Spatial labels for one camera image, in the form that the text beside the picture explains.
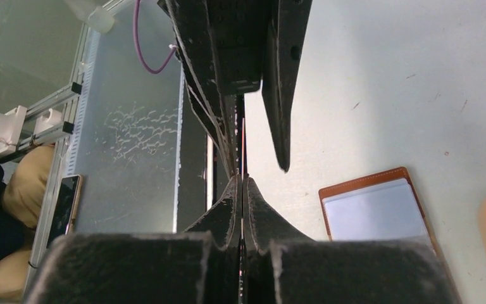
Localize brown leather card holder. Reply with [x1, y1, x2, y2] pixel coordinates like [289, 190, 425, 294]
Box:
[318, 167, 449, 271]

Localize smartphone with gold edge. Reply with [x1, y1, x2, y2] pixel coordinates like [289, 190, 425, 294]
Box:
[46, 175, 84, 248]

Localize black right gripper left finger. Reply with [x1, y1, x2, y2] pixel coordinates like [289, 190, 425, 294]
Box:
[24, 176, 241, 303]

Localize aluminium frame rail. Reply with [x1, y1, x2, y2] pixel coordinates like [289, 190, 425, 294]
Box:
[0, 0, 135, 295]

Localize person in dark clothes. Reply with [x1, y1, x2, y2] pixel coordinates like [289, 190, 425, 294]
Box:
[0, 146, 54, 301]

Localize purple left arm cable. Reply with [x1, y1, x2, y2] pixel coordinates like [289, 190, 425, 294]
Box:
[132, 0, 179, 75]

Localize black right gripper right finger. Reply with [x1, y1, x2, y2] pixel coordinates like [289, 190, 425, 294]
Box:
[242, 177, 461, 303]

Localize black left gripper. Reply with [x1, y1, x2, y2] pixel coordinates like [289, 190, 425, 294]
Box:
[158, 0, 313, 177]

